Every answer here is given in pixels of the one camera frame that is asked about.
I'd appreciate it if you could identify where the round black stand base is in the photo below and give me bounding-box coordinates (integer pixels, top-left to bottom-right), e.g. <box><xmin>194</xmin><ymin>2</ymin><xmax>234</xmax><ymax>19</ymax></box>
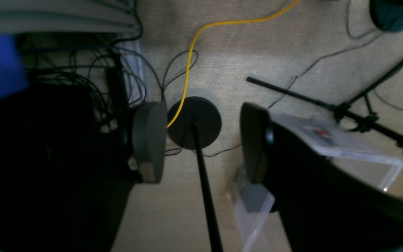
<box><xmin>167</xmin><ymin>96</ymin><xmax>222</xmax><ymax>150</ymax></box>

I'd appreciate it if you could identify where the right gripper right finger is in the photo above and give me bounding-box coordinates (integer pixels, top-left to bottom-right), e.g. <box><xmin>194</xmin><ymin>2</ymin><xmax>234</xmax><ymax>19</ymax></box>
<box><xmin>240</xmin><ymin>102</ymin><xmax>275</xmax><ymax>184</ymax></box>

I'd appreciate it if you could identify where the yellow cable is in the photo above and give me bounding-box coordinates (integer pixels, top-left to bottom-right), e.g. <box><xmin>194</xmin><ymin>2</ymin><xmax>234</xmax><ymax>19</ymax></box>
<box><xmin>167</xmin><ymin>0</ymin><xmax>302</xmax><ymax>128</ymax></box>

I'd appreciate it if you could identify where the black tripod stand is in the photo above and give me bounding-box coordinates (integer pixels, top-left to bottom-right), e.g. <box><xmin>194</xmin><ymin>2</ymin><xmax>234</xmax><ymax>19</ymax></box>
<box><xmin>246</xmin><ymin>42</ymin><xmax>403</xmax><ymax>158</ymax></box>

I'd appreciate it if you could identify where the black stand pole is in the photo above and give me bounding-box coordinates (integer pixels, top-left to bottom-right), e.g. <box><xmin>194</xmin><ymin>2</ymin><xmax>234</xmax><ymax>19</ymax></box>
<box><xmin>191</xmin><ymin>123</ymin><xmax>224</xmax><ymax>252</ymax></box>

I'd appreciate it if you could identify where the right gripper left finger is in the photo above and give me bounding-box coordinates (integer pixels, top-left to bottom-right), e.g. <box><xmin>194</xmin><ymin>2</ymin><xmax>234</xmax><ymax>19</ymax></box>
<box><xmin>131</xmin><ymin>102</ymin><xmax>168</xmax><ymax>184</ymax></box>

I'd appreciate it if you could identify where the clear plastic box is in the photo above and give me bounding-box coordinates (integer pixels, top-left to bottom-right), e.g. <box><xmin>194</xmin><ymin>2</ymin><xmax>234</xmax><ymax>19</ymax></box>
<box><xmin>231</xmin><ymin>114</ymin><xmax>403</xmax><ymax>252</ymax></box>

